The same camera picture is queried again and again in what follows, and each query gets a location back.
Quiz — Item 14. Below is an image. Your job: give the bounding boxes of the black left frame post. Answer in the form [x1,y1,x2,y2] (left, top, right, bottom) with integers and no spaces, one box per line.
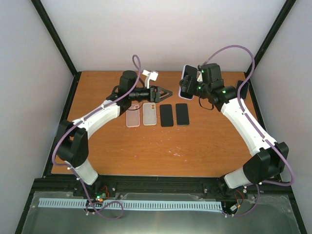
[31,0,80,79]

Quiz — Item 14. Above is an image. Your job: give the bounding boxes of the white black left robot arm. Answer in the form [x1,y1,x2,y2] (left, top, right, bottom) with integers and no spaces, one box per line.
[52,70,173,196]

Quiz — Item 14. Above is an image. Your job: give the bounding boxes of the dark grey phone far corner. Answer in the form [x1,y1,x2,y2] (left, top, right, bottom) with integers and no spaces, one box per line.
[236,80,249,100]

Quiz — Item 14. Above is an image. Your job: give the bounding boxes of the cream white phone case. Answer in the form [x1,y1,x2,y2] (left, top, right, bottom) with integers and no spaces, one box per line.
[143,102,157,126]

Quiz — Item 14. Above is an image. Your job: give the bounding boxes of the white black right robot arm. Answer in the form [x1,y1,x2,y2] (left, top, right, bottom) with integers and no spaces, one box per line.
[179,63,289,191]

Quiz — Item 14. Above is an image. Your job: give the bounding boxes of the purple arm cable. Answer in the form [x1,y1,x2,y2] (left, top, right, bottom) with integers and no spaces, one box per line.
[202,45,295,218]
[52,54,142,219]

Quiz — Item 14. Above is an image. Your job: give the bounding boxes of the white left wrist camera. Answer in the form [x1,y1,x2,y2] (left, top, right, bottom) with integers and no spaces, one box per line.
[142,70,158,89]

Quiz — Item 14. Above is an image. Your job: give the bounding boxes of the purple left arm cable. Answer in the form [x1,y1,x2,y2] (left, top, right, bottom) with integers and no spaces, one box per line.
[52,54,142,219]

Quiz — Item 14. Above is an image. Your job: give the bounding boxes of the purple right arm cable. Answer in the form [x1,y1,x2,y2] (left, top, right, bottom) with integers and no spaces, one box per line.
[202,45,295,218]

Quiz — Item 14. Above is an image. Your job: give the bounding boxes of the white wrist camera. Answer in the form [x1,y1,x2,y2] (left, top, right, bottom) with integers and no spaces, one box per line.
[197,71,203,82]
[142,70,158,89]

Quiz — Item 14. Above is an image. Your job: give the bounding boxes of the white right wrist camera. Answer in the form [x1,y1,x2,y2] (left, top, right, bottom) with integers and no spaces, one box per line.
[197,71,203,82]

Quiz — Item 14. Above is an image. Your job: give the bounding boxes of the black frame post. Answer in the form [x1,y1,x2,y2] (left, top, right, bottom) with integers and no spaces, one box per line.
[254,0,296,68]
[31,0,80,79]

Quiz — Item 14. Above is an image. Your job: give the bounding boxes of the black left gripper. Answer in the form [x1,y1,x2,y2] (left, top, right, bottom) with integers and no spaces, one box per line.
[130,85,173,103]

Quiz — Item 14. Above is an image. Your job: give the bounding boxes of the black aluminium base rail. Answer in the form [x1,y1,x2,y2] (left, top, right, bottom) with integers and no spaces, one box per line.
[31,174,292,203]

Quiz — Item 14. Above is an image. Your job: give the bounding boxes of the dark green phone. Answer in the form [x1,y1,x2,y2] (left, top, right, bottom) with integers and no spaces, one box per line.
[175,103,190,126]

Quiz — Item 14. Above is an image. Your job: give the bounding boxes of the light blue slotted cable duct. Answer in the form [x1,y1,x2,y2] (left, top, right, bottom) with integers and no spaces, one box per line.
[38,198,222,213]

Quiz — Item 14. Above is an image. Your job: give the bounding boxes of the black phone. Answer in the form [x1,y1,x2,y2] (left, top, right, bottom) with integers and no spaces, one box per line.
[159,104,174,127]

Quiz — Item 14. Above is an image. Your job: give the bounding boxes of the black right frame post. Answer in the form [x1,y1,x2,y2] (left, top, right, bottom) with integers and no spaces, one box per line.
[254,0,296,68]

